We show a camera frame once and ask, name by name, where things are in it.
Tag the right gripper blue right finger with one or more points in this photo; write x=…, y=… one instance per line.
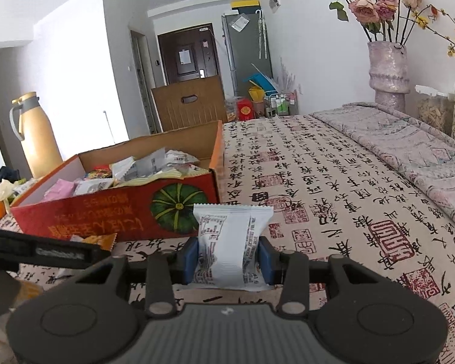
x=271, y=267

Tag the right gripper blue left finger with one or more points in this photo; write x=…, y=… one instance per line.
x=187, y=260

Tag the white cake packet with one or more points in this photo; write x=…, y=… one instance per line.
x=228, y=237

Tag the red yellow snack bag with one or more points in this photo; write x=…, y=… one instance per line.
x=100, y=172

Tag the clear jar of snacks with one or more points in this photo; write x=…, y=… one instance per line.
x=435, y=108

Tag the white cream cloth flower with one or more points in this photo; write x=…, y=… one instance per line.
x=7, y=189

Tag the red orange cardboard box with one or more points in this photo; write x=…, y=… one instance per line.
x=158, y=209

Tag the yellow striped snack bag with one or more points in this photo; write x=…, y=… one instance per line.
x=178, y=172

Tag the calligraphy print tablecloth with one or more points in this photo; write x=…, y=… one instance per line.
x=332, y=197

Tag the pink snack packet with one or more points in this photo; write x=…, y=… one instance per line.
x=60, y=190

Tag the yellow thermos jug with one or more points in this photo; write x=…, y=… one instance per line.
x=33, y=129

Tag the wooden chair back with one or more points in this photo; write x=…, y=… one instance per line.
x=190, y=103

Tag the red gift box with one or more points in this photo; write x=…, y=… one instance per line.
x=245, y=109

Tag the pink patterned folded cloth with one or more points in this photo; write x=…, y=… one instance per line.
x=415, y=150

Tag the dark brown door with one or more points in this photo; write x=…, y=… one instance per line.
x=189, y=53

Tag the pink ceramic vase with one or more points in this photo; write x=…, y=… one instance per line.
x=388, y=73

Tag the grey refrigerator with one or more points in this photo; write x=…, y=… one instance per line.
x=247, y=49

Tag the yellow box on fridge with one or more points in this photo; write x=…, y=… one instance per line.
x=245, y=4

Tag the dried pink rose bouquet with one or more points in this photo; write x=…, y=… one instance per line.
x=386, y=20

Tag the yellow flower branches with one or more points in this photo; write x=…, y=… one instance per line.
x=453, y=26

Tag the metal wire rack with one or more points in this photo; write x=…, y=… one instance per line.
x=281, y=104

